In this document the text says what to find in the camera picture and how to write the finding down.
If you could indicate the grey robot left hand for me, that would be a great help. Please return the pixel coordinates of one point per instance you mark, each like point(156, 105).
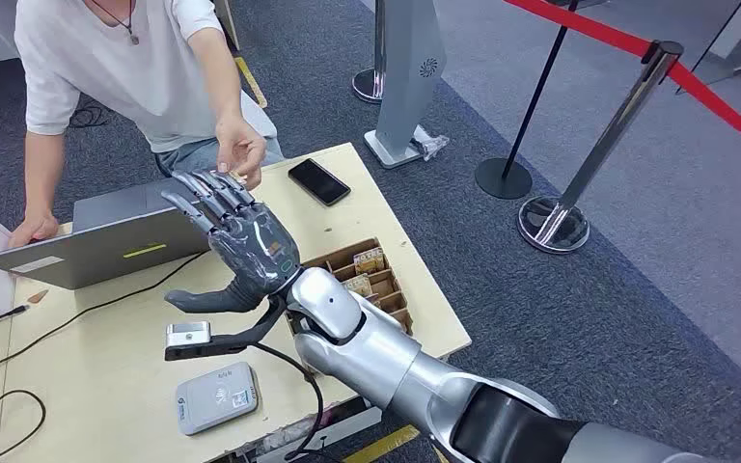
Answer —
point(255, 249)

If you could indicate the person's left hand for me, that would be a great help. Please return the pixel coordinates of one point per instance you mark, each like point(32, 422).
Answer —
point(242, 150)

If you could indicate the person's right hand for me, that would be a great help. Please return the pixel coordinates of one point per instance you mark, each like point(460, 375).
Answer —
point(32, 230)

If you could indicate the cardboard card organizer box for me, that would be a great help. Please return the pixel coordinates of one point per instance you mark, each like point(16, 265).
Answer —
point(345, 255)

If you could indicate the person's right forearm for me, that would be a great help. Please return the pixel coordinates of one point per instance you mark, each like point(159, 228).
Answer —
point(43, 179)

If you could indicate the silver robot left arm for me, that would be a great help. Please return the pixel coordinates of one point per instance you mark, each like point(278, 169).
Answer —
point(358, 345)

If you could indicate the person's left forearm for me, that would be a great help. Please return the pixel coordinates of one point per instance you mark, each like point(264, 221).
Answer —
point(223, 89)

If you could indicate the person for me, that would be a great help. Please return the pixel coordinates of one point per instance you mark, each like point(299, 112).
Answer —
point(121, 57)

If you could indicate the grey card reader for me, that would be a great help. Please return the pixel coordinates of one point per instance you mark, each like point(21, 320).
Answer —
point(217, 399)

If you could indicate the brown paper scrap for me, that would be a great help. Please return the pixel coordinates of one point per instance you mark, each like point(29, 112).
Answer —
point(37, 297)

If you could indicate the yellow floor tape strip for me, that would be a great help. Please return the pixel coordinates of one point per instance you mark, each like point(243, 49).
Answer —
point(250, 82)
point(383, 445)

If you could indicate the grey laptop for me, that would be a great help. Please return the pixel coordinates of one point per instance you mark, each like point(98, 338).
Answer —
point(102, 255)

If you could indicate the black smartphone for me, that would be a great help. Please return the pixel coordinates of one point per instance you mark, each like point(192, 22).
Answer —
point(319, 182)

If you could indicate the grey kiosk stand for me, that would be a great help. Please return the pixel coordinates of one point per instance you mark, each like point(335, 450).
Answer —
point(412, 64)

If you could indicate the clear plastic wrapper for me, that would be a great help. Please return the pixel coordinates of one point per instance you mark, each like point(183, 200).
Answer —
point(433, 146)

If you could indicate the red barrier belt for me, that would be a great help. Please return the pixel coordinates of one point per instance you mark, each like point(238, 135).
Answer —
point(600, 29)

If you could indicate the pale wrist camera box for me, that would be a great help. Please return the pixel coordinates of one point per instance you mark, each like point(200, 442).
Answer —
point(188, 333)

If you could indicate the chrome stanchion post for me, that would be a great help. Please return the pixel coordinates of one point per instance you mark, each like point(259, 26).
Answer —
point(552, 223)
point(370, 86)

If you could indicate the white desk frame rail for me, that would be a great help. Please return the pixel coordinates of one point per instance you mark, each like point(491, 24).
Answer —
point(345, 425)

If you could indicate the black stanchion post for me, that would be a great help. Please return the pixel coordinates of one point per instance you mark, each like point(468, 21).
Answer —
point(503, 179)

